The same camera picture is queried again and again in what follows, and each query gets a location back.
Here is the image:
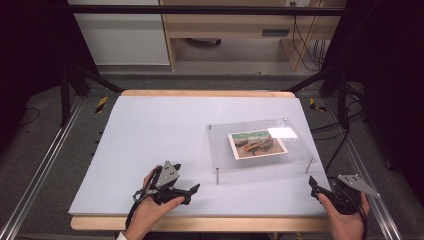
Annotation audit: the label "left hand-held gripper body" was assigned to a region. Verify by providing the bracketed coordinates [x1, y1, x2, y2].
[133, 160, 193, 206]

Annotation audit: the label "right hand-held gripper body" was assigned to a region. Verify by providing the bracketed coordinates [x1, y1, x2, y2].
[328, 173, 382, 216]

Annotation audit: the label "clear acrylic photo frame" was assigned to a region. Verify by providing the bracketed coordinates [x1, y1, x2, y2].
[205, 117, 319, 186]

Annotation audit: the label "printed photo card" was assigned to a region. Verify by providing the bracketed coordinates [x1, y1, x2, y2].
[227, 129, 290, 161]

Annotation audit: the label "person's right hand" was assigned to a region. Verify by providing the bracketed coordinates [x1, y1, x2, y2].
[317, 192, 371, 240]

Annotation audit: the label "person's left hand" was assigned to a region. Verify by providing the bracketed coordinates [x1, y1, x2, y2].
[123, 165, 186, 240]

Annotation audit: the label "white table mat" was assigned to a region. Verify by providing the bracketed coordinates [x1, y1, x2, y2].
[68, 95, 333, 218]

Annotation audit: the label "yellow black tape strip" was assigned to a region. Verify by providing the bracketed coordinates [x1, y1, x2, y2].
[95, 96, 109, 114]
[308, 97, 328, 113]

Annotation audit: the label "black metal stand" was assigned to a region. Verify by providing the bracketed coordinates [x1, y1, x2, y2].
[59, 61, 125, 128]
[282, 64, 352, 130]

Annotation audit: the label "black curtain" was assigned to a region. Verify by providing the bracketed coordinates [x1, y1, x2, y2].
[320, 0, 424, 208]
[0, 0, 98, 148]

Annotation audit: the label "white cabinet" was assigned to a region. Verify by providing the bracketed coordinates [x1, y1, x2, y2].
[67, 0, 171, 66]

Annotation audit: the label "wooden desk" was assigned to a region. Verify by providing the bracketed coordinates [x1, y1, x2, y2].
[159, 0, 348, 72]

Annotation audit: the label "aluminium rail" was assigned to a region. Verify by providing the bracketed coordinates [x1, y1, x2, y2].
[323, 97, 403, 240]
[0, 96, 85, 240]

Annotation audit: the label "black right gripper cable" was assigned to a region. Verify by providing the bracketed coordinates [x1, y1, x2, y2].
[356, 196, 369, 240]

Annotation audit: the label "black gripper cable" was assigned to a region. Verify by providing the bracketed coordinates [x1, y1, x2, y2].
[125, 165, 162, 232]
[356, 196, 369, 240]

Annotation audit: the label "black floor cables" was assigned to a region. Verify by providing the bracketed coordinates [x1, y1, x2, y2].
[310, 82, 367, 175]

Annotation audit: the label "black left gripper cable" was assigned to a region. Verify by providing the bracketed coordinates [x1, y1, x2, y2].
[125, 165, 162, 232]

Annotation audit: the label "black hanging desk cables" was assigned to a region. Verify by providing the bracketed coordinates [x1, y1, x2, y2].
[289, 1, 330, 72]

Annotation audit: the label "thin black floor cable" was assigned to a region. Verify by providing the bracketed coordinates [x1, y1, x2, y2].
[19, 106, 41, 127]

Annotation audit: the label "grey drawer handle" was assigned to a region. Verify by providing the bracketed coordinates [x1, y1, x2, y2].
[261, 29, 291, 37]

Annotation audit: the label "black horizontal frame bar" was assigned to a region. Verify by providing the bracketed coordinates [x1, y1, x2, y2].
[65, 4, 346, 17]

